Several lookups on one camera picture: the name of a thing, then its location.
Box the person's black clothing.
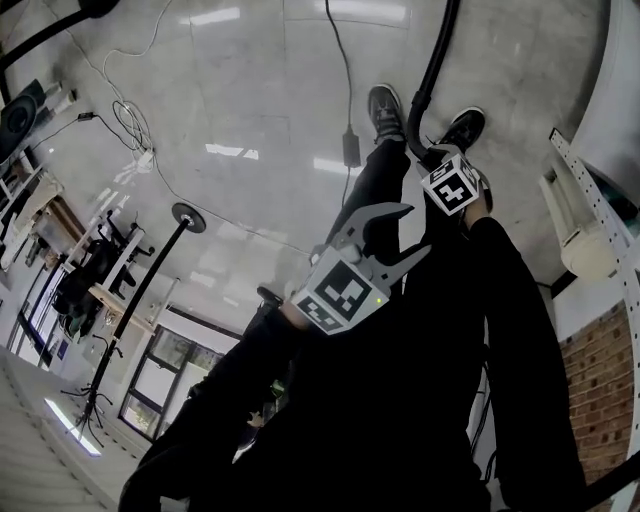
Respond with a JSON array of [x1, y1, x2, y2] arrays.
[[117, 137, 591, 512]]

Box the black framed window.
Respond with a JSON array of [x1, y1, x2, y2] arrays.
[[117, 322, 241, 444]]

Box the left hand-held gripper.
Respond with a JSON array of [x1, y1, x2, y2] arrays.
[[289, 202, 433, 336]]

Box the person's left forearm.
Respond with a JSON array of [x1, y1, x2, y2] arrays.
[[184, 287, 321, 416]]

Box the black vacuum hose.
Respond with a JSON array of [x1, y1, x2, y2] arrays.
[[405, 0, 462, 166]]

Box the white shelving rack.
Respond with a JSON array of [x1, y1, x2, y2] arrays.
[[537, 0, 640, 512]]

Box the black pole stand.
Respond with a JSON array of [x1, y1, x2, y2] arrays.
[[59, 202, 207, 449]]

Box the person's right forearm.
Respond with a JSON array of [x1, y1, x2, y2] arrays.
[[462, 202, 561, 381]]

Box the black round backpack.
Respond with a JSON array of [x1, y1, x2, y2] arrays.
[[0, 79, 51, 166]]

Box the black power adapter cable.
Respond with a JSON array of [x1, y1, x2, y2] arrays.
[[324, 0, 362, 201]]

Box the person's shoe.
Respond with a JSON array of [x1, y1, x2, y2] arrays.
[[432, 105, 486, 151], [367, 83, 405, 146]]

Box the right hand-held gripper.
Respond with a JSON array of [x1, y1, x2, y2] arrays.
[[419, 144, 495, 218]]

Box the person's right shoe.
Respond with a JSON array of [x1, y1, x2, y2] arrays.
[[432, 105, 486, 151]]

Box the person's left shoe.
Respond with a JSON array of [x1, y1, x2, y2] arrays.
[[367, 83, 405, 146]]

